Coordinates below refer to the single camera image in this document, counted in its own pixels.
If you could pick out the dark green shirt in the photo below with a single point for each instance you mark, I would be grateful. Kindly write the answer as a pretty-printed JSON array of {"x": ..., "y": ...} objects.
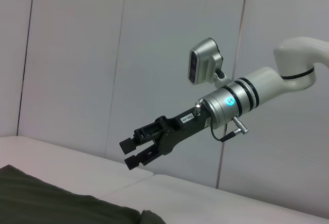
[{"x": 51, "y": 201}]

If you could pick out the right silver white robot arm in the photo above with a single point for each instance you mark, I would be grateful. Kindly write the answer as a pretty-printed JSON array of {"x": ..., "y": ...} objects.
[{"x": 257, "y": 90}]

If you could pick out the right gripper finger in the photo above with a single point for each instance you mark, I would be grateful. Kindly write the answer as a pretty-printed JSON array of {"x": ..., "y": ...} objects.
[
  {"x": 146, "y": 134},
  {"x": 144, "y": 158}
]

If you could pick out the right silver connector post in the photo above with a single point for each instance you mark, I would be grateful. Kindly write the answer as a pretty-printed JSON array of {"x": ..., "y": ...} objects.
[{"x": 198, "y": 109}]

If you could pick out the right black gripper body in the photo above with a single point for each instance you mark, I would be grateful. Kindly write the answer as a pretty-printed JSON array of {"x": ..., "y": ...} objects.
[{"x": 185, "y": 129}]

